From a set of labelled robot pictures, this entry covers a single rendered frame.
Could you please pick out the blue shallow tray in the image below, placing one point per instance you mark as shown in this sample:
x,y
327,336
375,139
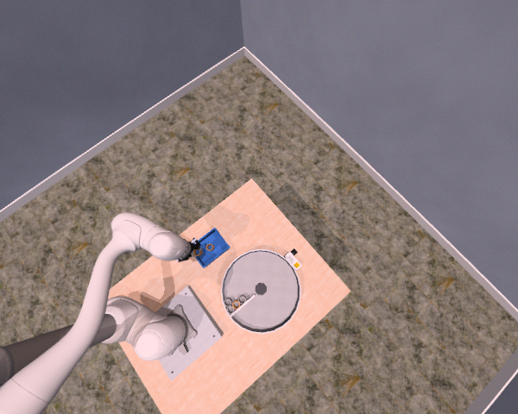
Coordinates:
x,y
220,246

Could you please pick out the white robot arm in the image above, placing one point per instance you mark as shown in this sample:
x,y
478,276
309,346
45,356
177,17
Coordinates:
x,y
151,334

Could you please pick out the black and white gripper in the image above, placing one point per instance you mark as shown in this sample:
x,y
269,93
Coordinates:
x,y
193,246

